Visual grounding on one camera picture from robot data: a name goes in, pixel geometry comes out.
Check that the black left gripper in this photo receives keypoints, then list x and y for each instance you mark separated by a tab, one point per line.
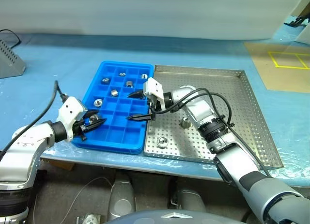
78	128

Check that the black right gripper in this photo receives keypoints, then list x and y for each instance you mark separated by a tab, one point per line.
155	105

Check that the metal roller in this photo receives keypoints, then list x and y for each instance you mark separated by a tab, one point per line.
161	142
129	83
114	92
97	102
105	81
186	122
93	118
122	74
144	76

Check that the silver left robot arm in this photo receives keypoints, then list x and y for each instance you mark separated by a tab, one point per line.
21	148

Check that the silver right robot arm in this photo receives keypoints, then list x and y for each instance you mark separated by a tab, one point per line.
201	110

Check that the blue compartment plastic tray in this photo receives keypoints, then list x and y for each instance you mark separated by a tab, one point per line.
116	139

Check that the perforated steel tray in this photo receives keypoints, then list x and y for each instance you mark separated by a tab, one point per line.
232	100

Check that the grey rounded robot leg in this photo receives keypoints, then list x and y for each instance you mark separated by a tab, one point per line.
189	199
121	197

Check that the dark robot torso cover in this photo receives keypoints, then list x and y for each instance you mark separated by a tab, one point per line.
150	218

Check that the brown cardboard sheet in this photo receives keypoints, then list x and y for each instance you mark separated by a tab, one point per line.
266	73

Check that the black background clamp object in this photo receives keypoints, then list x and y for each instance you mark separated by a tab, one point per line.
298	21

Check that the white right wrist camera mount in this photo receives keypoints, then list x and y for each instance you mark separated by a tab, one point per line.
152	85

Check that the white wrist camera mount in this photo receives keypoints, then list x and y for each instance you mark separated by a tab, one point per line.
152	85
70	107

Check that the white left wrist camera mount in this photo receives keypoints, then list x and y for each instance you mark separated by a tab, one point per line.
70	107

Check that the small metal floor bracket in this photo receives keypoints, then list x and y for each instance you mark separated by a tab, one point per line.
88	219

